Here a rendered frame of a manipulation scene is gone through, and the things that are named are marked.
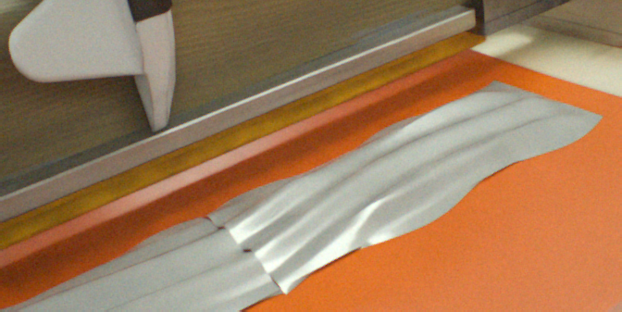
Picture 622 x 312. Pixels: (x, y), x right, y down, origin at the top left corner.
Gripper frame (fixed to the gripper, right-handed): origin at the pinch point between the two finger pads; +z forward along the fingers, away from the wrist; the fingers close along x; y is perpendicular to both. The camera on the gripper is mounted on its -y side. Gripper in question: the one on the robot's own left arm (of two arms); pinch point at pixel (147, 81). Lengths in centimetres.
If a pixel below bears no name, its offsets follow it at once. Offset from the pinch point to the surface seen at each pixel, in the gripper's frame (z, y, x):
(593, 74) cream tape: 5.5, -21.2, 7.3
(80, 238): 5.3, 5.2, 1.1
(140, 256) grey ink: 4.9, 3.7, 5.0
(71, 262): 5.3, 6.0, 2.6
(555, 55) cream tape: 5.5, -22.2, 4.0
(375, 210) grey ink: 4.7, -4.6, 9.7
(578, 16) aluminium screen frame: 4.2, -25.0, 3.4
